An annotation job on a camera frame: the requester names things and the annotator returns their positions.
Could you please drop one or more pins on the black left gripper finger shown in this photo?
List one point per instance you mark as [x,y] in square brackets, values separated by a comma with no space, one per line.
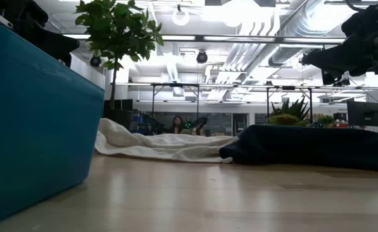
[53,45]

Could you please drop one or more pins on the background black robot arm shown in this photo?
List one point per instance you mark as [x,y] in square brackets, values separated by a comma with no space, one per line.
[196,124]

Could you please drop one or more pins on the black round hanging camera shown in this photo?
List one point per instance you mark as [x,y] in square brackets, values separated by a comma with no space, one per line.
[95,61]
[202,57]

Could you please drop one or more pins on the teal plastic tupperware container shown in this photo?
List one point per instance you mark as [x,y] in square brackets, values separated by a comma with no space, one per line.
[37,129]

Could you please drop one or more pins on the overhead light bar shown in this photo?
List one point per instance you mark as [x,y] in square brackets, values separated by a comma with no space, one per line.
[240,39]

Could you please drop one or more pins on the potted succulent plant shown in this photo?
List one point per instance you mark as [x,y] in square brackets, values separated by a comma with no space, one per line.
[288,117]

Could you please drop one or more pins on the black computer monitor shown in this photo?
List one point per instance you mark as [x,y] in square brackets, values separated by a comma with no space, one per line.
[364,112]

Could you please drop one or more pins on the small background green plant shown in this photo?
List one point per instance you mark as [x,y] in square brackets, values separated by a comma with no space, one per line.
[327,120]

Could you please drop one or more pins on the white checked cloth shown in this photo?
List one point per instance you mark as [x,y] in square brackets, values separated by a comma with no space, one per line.
[163,145]

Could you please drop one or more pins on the person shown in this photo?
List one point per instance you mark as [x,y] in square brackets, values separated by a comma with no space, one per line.
[176,125]

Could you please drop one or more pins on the leafy green potted plant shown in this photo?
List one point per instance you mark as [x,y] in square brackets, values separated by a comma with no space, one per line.
[118,29]

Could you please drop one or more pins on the navy blue cloth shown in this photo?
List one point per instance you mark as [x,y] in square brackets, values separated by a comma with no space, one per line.
[314,148]

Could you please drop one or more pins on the black background workstation frame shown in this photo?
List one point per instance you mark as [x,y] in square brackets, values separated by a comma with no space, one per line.
[175,85]
[288,87]

